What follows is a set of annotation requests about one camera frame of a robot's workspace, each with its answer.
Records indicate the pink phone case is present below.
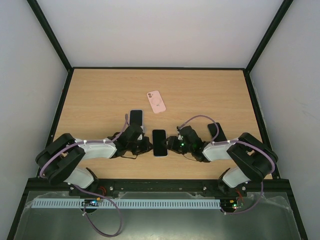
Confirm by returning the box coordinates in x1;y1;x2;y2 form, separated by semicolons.
146;90;167;114

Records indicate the black enclosure frame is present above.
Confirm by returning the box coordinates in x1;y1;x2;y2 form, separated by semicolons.
7;0;308;240

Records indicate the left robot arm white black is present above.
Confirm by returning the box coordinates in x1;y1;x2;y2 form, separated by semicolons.
35;124;153;192

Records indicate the blue phone black screen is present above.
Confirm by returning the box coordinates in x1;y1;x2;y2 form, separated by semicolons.
129;109;144;125

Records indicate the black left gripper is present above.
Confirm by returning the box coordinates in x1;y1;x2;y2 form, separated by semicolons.
127;136;155;156

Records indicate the green phone black screen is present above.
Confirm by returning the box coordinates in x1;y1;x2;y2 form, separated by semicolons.
207;122;227;142

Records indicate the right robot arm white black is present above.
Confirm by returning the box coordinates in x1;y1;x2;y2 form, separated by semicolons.
163;123;278;196

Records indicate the white slotted cable duct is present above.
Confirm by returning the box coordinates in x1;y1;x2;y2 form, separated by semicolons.
30;198;221;210

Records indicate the black front rail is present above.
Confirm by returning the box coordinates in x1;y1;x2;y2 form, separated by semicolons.
24;177;293;199

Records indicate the beige phone case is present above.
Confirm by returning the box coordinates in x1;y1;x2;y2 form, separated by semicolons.
151;129;169;158

